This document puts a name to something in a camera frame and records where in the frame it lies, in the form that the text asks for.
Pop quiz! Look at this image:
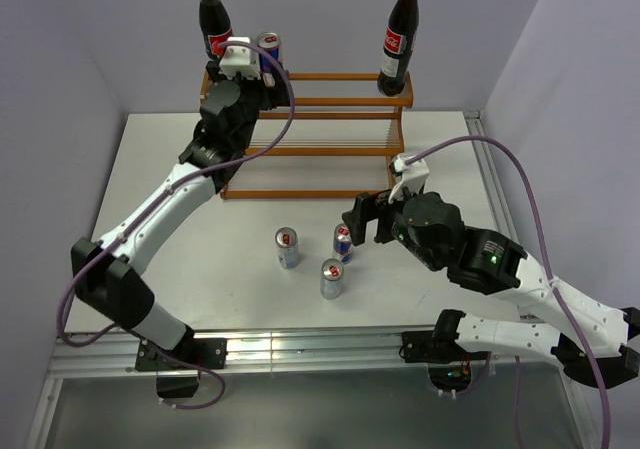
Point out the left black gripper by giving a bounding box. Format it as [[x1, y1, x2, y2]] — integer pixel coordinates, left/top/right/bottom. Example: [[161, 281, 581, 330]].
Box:
[[207, 61, 291, 151]]

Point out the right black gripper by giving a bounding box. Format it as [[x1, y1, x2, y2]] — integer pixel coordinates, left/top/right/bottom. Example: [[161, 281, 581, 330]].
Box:
[[341, 178, 442, 270]]

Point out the blue energy can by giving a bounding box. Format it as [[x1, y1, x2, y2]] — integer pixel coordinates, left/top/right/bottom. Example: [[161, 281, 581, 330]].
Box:
[[256, 32, 282, 76]]

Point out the cola glass bottle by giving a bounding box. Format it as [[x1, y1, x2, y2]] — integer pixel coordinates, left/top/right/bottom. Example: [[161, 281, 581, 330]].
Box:
[[199, 0, 233, 60], [377, 0, 419, 97]]

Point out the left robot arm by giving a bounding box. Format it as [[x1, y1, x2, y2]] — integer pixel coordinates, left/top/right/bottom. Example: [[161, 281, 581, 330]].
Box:
[[57, 64, 295, 368]]

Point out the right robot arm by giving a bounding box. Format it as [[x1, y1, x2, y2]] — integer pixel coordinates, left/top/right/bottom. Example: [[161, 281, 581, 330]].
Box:
[[342, 192, 639, 388]]

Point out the wooden three-tier shelf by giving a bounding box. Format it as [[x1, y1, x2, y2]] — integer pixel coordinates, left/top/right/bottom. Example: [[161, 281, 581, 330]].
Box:
[[199, 69, 415, 202]]

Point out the front silver energy can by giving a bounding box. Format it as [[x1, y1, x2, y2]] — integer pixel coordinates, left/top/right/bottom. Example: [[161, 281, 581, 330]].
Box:
[[320, 258, 344, 300]]

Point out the silver energy can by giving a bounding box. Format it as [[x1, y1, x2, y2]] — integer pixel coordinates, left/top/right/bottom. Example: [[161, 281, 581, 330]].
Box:
[[274, 227, 300, 269], [320, 258, 344, 300]]

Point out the leftmost silver energy can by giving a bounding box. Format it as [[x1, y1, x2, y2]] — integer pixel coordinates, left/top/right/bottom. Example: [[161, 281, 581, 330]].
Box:
[[274, 227, 300, 269]]

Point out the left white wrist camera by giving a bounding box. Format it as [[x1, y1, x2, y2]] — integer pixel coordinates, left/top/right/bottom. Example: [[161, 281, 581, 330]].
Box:
[[219, 37, 261, 80]]

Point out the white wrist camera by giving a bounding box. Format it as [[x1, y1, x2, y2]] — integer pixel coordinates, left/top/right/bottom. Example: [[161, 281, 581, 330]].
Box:
[[388, 153, 430, 203], [219, 37, 261, 80]]

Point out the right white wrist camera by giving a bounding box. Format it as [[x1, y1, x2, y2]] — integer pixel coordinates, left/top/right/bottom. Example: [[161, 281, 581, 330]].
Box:
[[388, 153, 430, 203]]

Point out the aluminium side rail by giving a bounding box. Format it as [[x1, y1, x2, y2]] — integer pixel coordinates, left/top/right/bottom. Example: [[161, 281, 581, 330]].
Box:
[[472, 141, 519, 242]]

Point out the aluminium front rail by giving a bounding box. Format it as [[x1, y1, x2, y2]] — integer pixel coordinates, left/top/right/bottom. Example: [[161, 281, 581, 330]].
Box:
[[47, 326, 531, 378]]

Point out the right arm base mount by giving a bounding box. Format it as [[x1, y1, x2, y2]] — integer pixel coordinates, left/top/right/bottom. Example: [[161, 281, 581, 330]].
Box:
[[398, 330, 473, 394]]

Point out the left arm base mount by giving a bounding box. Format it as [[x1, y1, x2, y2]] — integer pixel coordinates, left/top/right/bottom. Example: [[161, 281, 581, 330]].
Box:
[[134, 338, 227, 400]]

